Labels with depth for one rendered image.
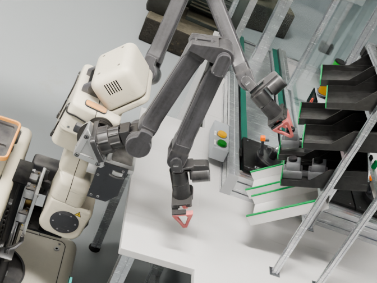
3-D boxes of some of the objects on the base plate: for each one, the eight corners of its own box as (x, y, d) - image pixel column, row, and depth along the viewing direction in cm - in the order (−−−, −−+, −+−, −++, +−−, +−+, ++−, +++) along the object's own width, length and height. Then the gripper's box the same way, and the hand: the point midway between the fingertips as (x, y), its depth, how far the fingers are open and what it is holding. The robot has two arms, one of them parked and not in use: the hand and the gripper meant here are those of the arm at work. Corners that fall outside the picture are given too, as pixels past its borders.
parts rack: (269, 274, 230) (386, 91, 188) (265, 209, 261) (365, 39, 219) (322, 292, 233) (449, 115, 191) (312, 226, 264) (419, 60, 222)
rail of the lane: (219, 191, 259) (229, 171, 253) (222, 86, 333) (230, 68, 327) (231, 196, 259) (243, 176, 254) (231, 90, 334) (240, 72, 328)
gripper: (258, 101, 233) (285, 131, 238) (256, 114, 224) (284, 145, 229) (273, 91, 230) (300, 122, 235) (272, 104, 222) (300, 136, 226)
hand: (290, 132), depth 232 cm, fingers closed on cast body, 4 cm apart
